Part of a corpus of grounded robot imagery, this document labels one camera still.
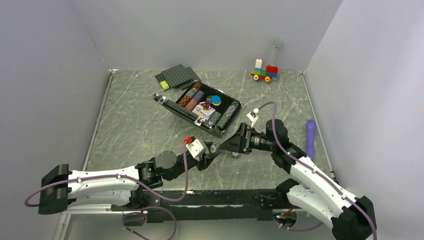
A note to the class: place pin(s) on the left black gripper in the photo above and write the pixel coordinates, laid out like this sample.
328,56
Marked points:
206,160

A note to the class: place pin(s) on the short chip stack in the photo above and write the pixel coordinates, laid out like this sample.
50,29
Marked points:
235,155

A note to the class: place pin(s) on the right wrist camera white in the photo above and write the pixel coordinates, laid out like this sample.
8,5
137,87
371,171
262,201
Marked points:
253,116

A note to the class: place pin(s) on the dark grey lego baseplate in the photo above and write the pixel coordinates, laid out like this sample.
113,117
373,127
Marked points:
178,76

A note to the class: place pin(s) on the purple chip row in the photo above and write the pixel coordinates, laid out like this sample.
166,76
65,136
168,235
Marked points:
198,96

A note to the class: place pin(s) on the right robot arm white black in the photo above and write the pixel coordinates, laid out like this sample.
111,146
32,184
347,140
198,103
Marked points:
347,216

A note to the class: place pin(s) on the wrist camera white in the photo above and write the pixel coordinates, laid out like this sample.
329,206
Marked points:
195,147
253,116

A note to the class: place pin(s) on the playing card deck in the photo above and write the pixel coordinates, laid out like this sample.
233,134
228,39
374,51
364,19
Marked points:
206,114

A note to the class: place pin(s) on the triangular all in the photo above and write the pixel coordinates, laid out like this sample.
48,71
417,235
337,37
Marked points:
206,105

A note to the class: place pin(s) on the green blue chip row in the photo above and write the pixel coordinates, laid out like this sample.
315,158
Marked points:
222,122

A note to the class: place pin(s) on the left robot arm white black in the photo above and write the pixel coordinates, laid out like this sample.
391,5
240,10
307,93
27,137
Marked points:
63,188

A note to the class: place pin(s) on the yellow-green lego brick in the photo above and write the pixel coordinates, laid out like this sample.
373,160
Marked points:
164,84

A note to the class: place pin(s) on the red pink chip row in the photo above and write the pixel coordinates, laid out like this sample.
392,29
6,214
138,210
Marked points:
191,104

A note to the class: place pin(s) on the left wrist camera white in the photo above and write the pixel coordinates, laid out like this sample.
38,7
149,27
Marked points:
195,147

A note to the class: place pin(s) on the purple toy microphone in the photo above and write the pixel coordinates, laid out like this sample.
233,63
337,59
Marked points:
311,128

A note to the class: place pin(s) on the blue round plastic disc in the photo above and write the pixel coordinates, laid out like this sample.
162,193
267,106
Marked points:
216,99

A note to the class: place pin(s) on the orange brown chip row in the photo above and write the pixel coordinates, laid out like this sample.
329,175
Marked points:
190,94

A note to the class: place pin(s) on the aluminium poker case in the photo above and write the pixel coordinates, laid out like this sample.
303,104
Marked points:
206,125

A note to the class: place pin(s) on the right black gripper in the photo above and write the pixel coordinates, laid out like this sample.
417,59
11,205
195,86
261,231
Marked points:
240,141

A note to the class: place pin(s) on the colourful lego train toy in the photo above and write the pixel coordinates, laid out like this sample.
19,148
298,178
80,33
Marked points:
266,74

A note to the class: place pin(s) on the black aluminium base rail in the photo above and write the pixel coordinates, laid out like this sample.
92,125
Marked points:
260,204

